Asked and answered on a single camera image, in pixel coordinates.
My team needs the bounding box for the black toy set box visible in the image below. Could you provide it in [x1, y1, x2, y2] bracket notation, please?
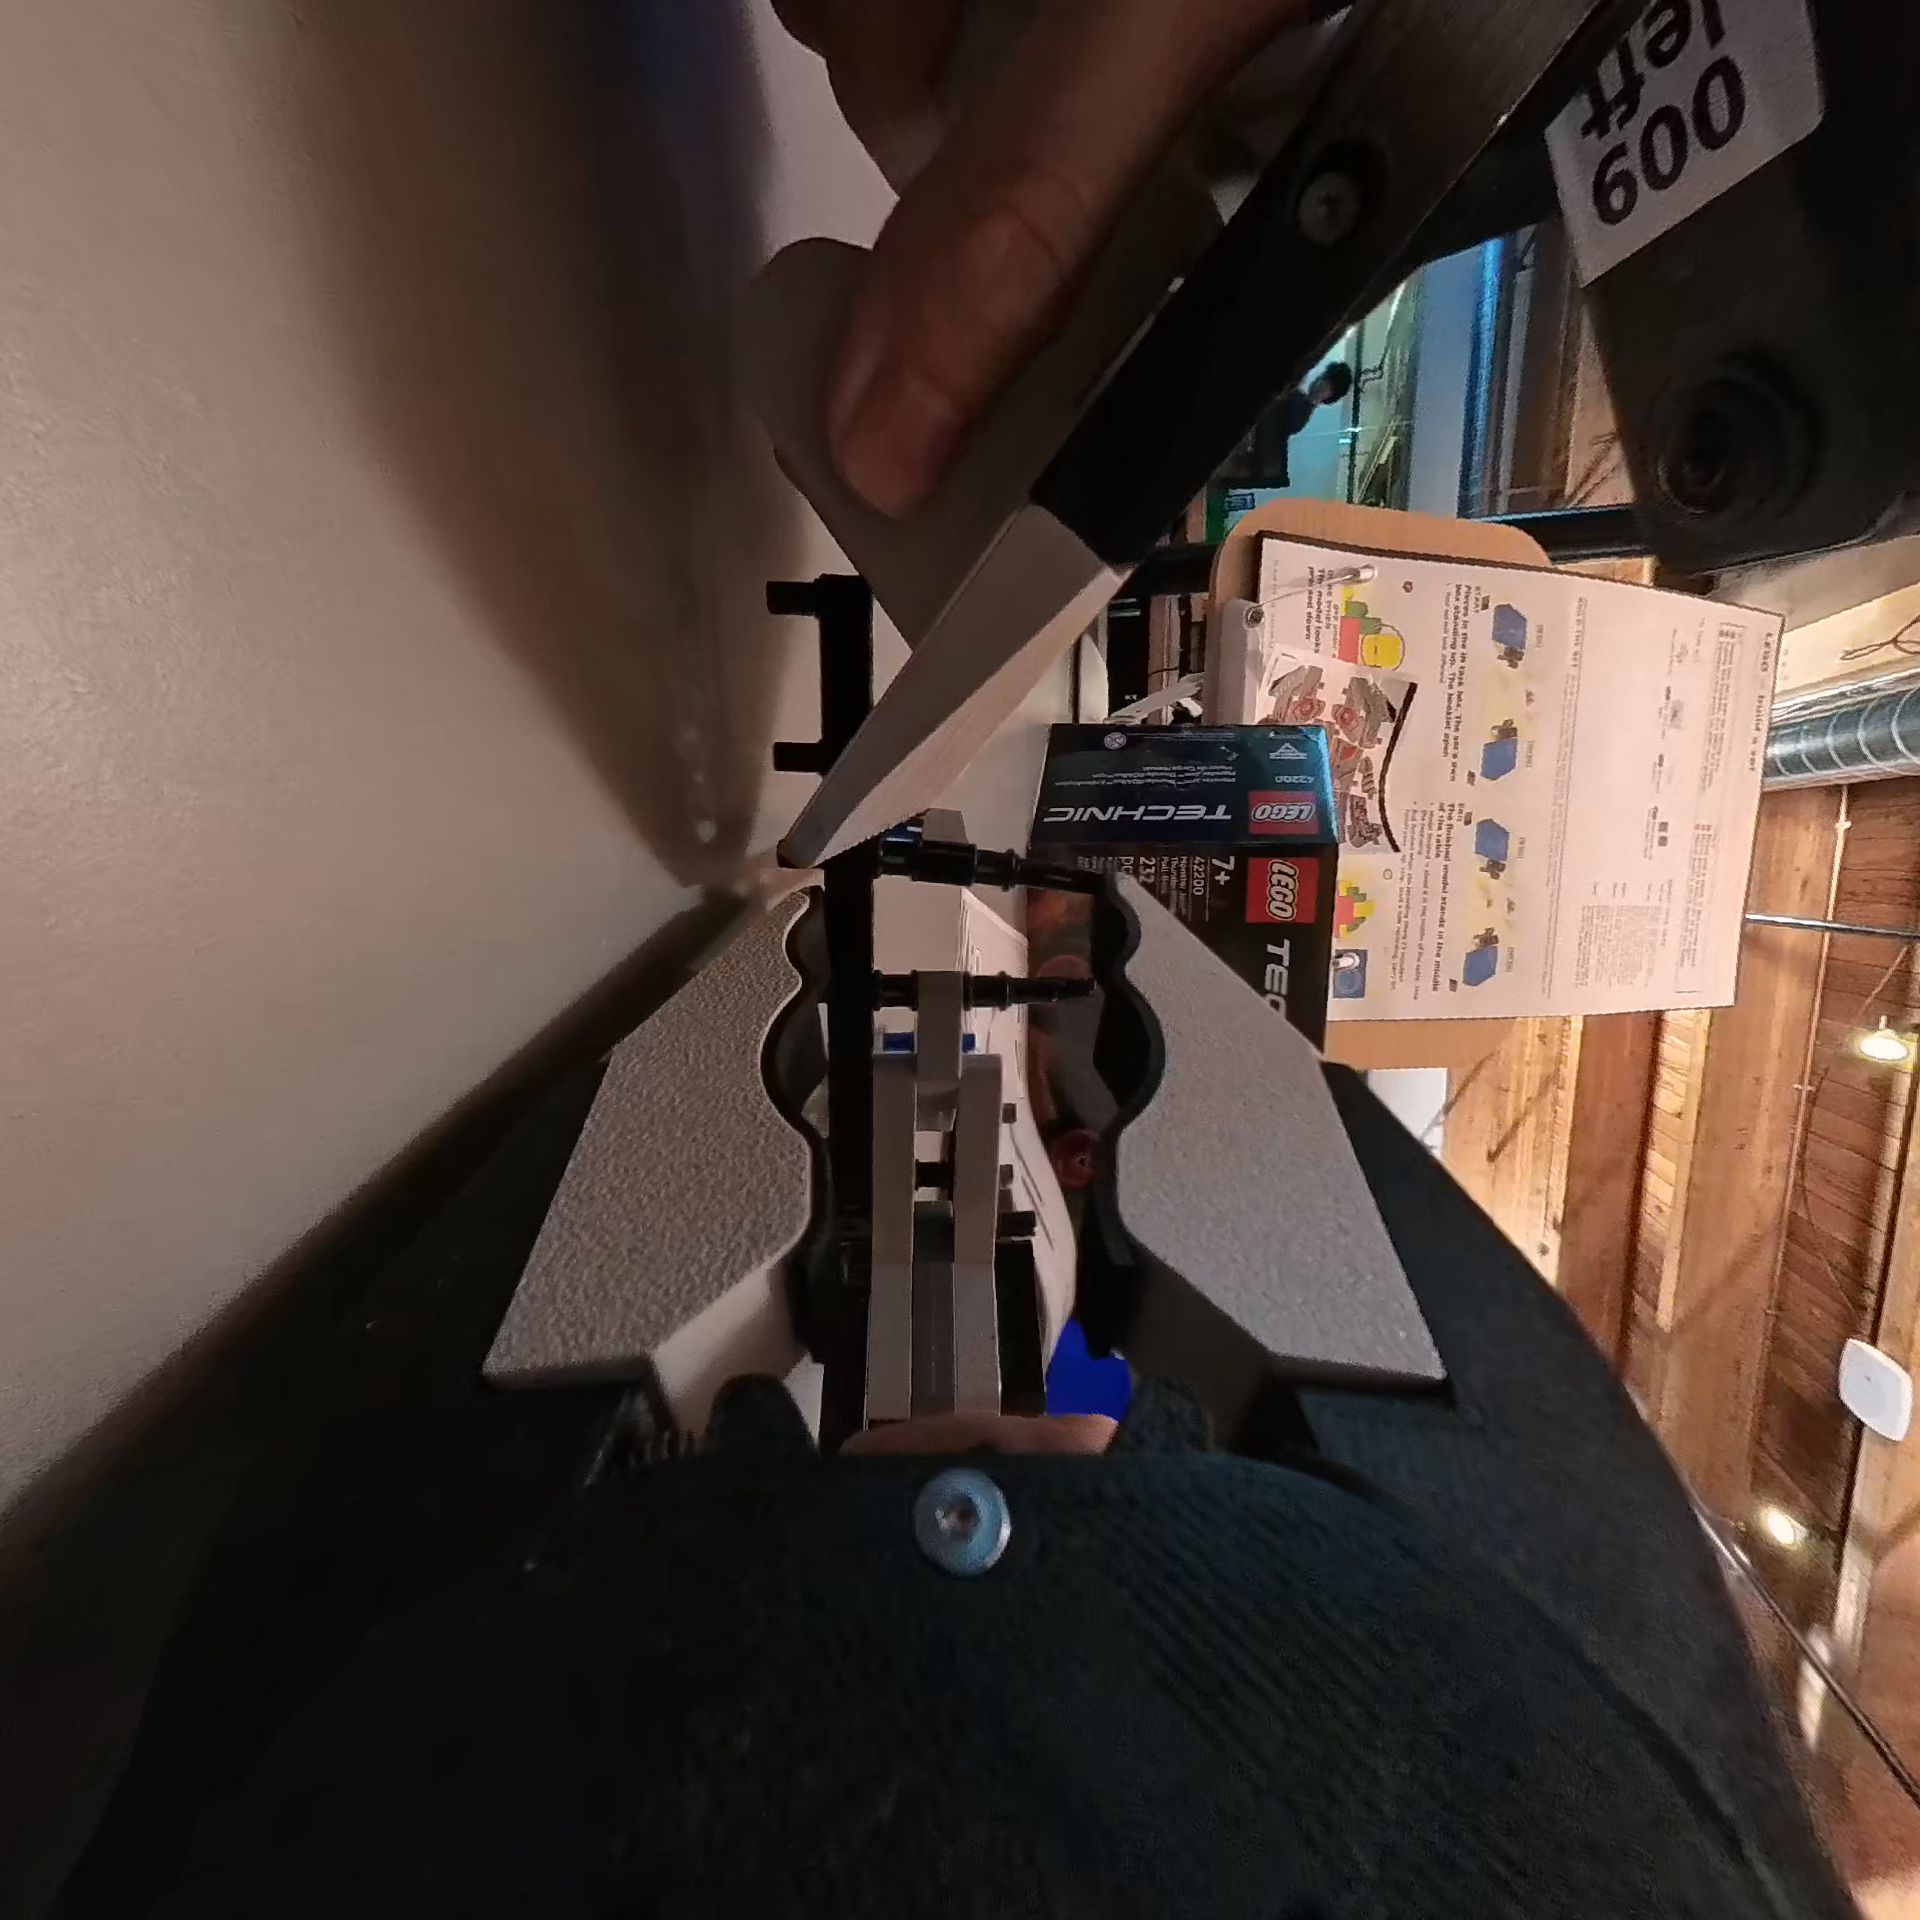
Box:
[1026, 723, 1339, 1052]

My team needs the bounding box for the printed instruction sheet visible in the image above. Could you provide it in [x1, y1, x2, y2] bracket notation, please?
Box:
[1250, 532, 1786, 1025]

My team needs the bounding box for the grey black toy brick assembly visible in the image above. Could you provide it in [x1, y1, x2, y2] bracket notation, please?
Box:
[765, 576, 1119, 1420]

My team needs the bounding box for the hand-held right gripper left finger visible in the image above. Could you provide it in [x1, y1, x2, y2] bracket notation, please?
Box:
[483, 879, 840, 1442]

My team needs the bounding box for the toy sticker sheet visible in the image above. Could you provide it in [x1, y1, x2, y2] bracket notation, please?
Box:
[1260, 646, 1419, 845]

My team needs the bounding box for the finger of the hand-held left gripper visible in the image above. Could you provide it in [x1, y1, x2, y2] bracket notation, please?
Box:
[755, 0, 1613, 871]

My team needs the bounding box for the person's left hand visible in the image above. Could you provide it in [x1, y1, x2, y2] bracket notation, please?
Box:
[781, 0, 1323, 520]

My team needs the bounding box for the silver ventilation duct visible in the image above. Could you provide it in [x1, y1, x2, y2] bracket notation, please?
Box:
[1763, 667, 1920, 790]

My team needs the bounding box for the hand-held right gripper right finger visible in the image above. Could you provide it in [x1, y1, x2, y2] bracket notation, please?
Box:
[1051, 879, 1450, 1449]

